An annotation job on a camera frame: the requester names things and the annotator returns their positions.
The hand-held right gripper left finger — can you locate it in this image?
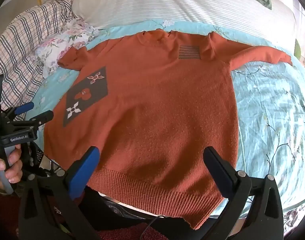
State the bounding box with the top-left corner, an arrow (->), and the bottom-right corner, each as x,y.
18,146 -> 103,240

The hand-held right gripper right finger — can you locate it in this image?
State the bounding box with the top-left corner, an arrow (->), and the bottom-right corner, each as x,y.
203,146 -> 284,240

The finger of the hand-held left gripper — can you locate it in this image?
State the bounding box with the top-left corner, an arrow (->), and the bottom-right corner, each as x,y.
13,110 -> 54,131
3,101 -> 34,120

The orange knit sweater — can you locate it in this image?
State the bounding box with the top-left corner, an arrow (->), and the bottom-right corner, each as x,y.
44,29 -> 293,230

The person's left hand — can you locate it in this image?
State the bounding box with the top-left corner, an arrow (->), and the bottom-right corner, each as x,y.
0,147 -> 23,196

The person's dark clothing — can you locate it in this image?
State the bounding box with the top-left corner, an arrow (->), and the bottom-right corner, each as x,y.
77,187 -> 193,240

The plaid checked cloth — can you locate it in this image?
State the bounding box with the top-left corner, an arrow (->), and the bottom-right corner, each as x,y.
0,0 -> 76,114

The white floral cloth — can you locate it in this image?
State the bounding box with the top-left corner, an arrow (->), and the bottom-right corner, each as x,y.
34,20 -> 101,79

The teal floral bed sheet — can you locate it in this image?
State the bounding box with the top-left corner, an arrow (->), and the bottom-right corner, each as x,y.
25,19 -> 305,214

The white striped pillow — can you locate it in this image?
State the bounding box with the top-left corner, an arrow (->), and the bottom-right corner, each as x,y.
71,0 -> 301,55

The thin black cable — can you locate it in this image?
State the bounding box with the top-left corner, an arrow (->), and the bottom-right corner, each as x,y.
140,215 -> 166,240

